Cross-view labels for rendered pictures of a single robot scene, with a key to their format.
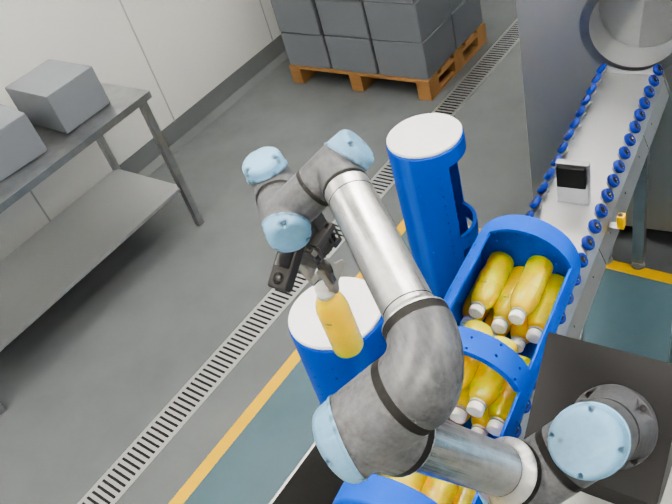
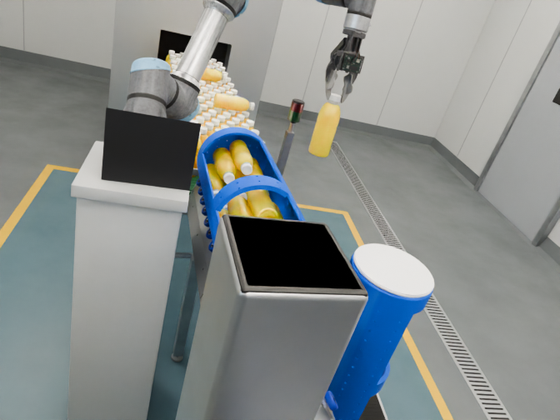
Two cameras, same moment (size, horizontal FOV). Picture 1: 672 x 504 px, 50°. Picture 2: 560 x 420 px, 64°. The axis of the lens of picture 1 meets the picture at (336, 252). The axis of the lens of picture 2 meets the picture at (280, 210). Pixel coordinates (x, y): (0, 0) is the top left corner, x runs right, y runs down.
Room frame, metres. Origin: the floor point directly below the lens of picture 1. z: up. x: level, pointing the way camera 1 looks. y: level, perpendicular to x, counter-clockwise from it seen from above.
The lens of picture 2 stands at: (1.69, -1.29, 1.81)
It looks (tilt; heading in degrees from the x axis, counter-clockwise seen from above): 28 degrees down; 117
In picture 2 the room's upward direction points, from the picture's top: 16 degrees clockwise
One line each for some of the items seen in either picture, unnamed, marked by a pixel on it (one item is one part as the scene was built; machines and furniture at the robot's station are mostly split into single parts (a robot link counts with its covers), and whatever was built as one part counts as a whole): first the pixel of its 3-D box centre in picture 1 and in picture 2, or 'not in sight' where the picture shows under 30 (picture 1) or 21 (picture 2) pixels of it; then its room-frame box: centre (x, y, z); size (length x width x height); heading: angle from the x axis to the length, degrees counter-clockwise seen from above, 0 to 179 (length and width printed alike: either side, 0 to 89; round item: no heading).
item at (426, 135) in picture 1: (424, 135); not in sight; (2.20, -0.44, 1.03); 0.28 x 0.28 x 0.01
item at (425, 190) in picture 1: (442, 226); not in sight; (2.20, -0.44, 0.59); 0.28 x 0.28 x 0.88
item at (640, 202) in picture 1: (640, 213); not in sight; (2.20, -1.28, 0.31); 0.06 x 0.06 x 0.63; 49
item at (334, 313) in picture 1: (337, 320); (325, 127); (1.09, 0.04, 1.38); 0.07 x 0.07 x 0.19
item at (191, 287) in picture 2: not in sight; (186, 311); (0.71, 0.00, 0.31); 0.06 x 0.06 x 0.63; 49
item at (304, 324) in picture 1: (334, 311); (393, 268); (1.48, 0.06, 1.03); 0.28 x 0.28 x 0.01
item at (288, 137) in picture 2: not in sight; (264, 223); (0.66, 0.62, 0.55); 0.04 x 0.04 x 1.10; 49
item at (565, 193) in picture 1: (572, 183); not in sight; (1.72, -0.77, 1.00); 0.10 x 0.04 x 0.15; 49
